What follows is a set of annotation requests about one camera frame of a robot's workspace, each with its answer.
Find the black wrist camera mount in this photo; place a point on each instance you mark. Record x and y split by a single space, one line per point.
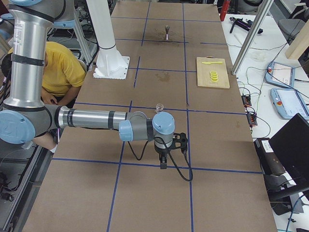
180 141

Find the red bottle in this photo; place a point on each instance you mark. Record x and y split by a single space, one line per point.
224 9

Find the person in yellow shirt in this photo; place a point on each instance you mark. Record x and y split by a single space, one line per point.
63 76

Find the lemon slice three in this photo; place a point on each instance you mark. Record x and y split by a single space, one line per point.
214 78

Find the lemon slice two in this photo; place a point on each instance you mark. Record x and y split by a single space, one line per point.
214 75

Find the lower blue teach pendant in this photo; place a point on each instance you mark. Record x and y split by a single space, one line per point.
288 103

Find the steel jigger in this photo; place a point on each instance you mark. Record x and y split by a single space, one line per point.
167 32

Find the upper blue teach pendant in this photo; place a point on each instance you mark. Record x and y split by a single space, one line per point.
279 74

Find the blue teach pendant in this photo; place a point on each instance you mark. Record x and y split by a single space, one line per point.
279 74
288 103

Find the black monitor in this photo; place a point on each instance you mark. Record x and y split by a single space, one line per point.
291 146

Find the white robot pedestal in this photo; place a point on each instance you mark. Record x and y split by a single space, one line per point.
110 63

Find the yellow plastic knife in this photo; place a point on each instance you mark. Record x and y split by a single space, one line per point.
212 62

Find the clear glass cup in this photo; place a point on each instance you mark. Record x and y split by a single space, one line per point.
159 108

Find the black computer box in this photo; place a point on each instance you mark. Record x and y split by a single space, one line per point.
268 159

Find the aluminium frame post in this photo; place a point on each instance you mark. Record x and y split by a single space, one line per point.
258 20

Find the bamboo cutting board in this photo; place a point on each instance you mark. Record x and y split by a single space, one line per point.
203 73

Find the black purple tool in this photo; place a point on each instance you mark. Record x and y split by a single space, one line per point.
246 25

